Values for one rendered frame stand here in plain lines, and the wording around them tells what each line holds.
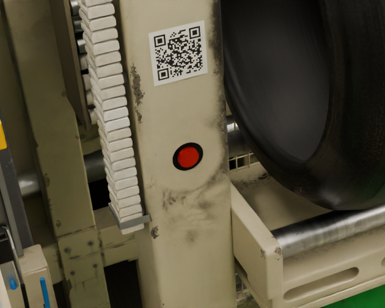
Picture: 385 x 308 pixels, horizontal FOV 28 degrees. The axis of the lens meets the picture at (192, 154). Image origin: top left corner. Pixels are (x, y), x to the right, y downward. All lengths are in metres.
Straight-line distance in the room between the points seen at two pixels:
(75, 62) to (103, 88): 0.40
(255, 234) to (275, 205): 0.29
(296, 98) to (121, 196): 0.46
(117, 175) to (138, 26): 0.22
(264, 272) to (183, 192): 0.16
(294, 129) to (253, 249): 0.33
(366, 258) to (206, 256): 0.24
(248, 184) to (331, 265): 0.32
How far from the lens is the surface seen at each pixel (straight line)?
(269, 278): 1.10
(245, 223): 1.12
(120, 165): 1.05
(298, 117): 1.38
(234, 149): 1.36
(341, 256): 1.19
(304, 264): 1.18
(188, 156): 1.06
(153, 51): 0.97
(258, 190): 1.42
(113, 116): 1.01
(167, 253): 1.15
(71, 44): 1.37
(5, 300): 0.58
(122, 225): 1.10
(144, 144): 1.03
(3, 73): 1.77
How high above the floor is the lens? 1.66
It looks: 34 degrees down
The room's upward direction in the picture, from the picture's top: 5 degrees counter-clockwise
